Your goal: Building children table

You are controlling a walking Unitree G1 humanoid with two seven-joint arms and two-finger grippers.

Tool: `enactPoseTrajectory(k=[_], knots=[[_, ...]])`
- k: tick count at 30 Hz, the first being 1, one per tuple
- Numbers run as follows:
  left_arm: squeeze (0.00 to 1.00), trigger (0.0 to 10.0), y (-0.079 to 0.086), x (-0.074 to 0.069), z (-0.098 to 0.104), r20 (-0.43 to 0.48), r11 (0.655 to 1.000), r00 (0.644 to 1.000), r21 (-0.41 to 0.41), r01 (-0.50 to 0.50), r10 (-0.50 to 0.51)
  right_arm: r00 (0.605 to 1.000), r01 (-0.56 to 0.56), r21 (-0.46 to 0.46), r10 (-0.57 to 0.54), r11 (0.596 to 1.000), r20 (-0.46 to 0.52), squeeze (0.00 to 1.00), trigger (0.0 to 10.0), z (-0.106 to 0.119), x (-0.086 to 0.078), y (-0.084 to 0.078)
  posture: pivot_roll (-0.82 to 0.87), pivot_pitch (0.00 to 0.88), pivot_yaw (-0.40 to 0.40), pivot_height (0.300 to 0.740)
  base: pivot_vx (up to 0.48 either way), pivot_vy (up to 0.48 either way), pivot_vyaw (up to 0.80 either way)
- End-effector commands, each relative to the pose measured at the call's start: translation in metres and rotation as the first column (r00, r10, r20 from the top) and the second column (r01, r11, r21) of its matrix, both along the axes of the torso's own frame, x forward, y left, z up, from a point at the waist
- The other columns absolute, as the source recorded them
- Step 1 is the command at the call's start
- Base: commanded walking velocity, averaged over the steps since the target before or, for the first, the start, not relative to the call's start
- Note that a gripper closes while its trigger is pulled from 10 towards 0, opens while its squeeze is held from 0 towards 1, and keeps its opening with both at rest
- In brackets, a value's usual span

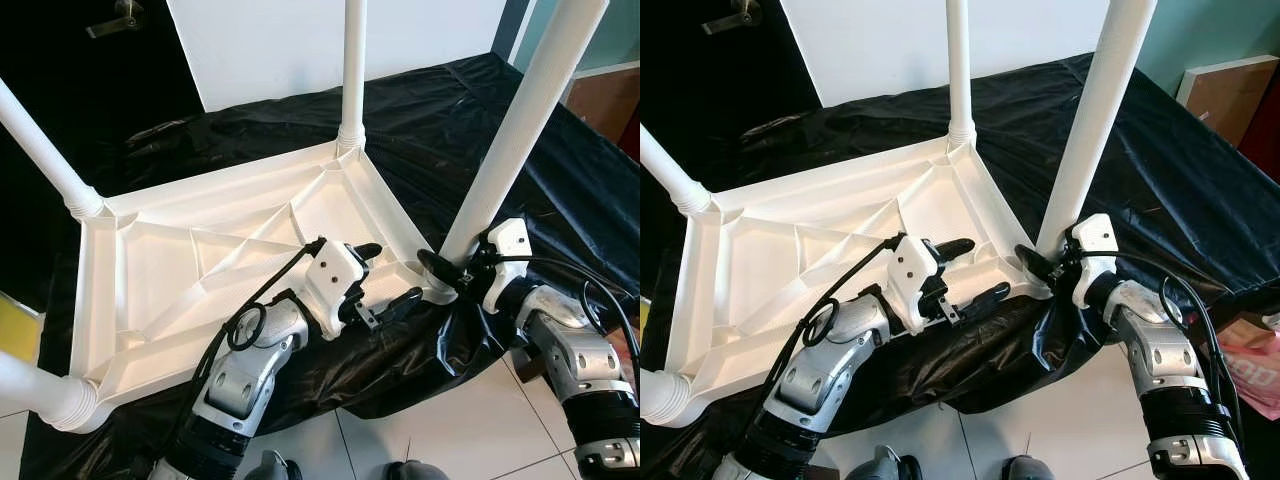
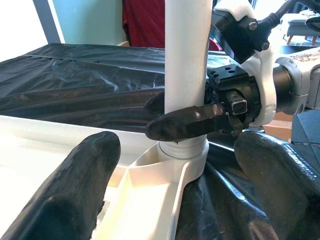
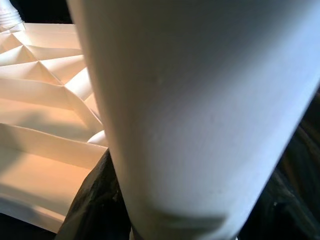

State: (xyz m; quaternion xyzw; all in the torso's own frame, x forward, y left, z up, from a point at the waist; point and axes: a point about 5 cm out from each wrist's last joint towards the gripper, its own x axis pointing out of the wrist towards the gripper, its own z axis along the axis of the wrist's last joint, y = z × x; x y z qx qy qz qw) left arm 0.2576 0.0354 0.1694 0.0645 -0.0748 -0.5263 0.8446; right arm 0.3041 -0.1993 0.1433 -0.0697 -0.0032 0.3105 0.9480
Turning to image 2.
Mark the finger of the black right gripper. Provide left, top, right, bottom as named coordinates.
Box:
left=144, top=103, right=230, bottom=142
left=145, top=92, right=166, bottom=115

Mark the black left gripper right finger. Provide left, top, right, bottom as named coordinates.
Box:
left=234, top=131, right=320, bottom=240

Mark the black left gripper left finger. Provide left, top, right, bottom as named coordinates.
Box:
left=0, top=131, right=122, bottom=240

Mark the white plastic table leg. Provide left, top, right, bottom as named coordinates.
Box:
left=157, top=0, right=213, bottom=160

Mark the white plastic table top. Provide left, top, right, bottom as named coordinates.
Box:
left=0, top=114, right=210, bottom=240

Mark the brown cardboard box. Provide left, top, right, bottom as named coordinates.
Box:
left=263, top=119, right=296, bottom=144

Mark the dark blue faceted box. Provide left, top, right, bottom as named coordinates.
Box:
left=291, top=109, right=320, bottom=151

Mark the red hanging garment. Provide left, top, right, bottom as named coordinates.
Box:
left=121, top=0, right=226, bottom=52

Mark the black plastic cover sheet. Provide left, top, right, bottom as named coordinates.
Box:
left=0, top=42, right=320, bottom=240

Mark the grey upholstered bench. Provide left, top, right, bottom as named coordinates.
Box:
left=284, top=13, right=320, bottom=46

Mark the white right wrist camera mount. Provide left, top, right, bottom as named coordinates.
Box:
left=211, top=0, right=278, bottom=126

